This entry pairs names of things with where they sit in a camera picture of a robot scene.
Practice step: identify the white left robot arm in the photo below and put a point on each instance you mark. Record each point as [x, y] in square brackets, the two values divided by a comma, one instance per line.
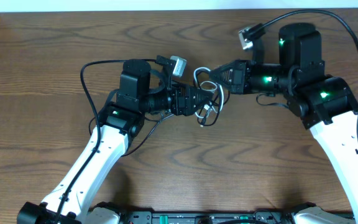
[142, 90]

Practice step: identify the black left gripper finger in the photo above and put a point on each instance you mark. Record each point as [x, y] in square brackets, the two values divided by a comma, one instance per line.
[203, 94]
[200, 101]

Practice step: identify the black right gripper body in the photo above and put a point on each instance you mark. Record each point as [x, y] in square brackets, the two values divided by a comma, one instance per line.
[243, 85]

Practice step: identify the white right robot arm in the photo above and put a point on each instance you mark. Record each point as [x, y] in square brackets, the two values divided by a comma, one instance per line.
[325, 104]

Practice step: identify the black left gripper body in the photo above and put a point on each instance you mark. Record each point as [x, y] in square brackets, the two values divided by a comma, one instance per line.
[174, 105]

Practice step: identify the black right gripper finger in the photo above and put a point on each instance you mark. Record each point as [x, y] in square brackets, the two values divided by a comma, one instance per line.
[223, 70]
[223, 80]

